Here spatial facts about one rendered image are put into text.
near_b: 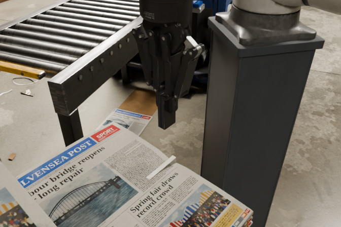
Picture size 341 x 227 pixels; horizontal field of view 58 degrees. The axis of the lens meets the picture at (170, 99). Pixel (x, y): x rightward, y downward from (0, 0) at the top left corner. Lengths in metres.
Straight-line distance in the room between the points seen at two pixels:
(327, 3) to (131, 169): 0.48
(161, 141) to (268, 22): 1.33
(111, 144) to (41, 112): 1.68
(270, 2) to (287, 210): 1.18
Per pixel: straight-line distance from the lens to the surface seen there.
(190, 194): 0.57
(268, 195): 1.07
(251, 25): 0.71
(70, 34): 1.33
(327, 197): 1.80
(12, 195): 0.30
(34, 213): 0.28
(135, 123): 2.03
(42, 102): 2.43
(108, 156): 0.64
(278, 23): 0.71
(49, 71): 1.08
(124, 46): 1.27
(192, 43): 0.43
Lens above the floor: 1.27
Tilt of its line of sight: 34 degrees down
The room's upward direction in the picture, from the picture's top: straight up
